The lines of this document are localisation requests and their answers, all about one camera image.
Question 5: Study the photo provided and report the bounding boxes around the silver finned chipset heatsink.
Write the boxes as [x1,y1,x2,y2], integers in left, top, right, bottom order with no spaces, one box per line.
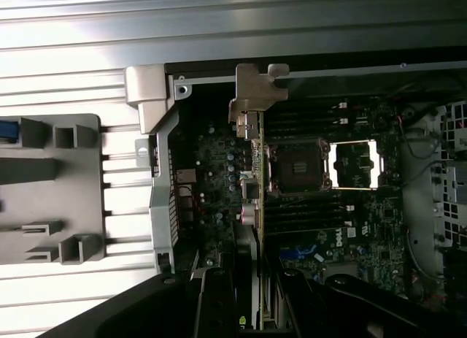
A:
[324,261,362,280]

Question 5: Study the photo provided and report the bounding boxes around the green Dell motherboard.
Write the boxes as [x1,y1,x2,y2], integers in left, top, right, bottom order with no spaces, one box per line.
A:
[171,96,406,301]

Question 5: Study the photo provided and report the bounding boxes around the blue expansion slot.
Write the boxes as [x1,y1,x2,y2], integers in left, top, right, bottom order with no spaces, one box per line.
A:
[279,245,321,261]

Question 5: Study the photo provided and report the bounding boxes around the black RAM slot, white clips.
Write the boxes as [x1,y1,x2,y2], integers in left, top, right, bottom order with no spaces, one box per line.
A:
[265,220,355,231]
[287,101,347,112]
[265,117,347,127]
[265,204,355,215]

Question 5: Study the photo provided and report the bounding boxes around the long black expansion slot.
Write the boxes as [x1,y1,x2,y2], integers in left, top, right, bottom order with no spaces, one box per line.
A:
[265,232,301,245]

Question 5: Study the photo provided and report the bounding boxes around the grey plastic parts rack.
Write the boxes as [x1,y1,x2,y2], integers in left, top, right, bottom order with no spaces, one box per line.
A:
[0,113,106,266]

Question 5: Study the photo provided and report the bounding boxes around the thin green RAM stick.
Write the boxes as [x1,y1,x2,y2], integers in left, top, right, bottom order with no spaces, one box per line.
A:
[0,225,49,233]

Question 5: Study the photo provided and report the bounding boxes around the grey metal disk bay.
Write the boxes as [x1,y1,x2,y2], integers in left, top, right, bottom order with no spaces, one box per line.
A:
[430,99,467,252]

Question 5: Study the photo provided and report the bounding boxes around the CPU socket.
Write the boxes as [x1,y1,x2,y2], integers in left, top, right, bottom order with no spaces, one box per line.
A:
[267,136,333,197]

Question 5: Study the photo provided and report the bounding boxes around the silver open socket cover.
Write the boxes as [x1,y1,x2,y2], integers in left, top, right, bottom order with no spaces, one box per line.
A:
[325,138,385,192]

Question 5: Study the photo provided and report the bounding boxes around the hard disk with blue caddy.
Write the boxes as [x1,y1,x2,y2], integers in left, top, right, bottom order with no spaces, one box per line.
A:
[0,120,20,145]

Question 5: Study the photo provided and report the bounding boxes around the grey metal power supply box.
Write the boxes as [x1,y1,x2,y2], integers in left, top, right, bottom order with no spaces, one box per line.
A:
[182,68,467,102]

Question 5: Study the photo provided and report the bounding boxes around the silver open PC case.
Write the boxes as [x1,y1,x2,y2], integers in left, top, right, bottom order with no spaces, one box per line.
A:
[123,58,467,319]

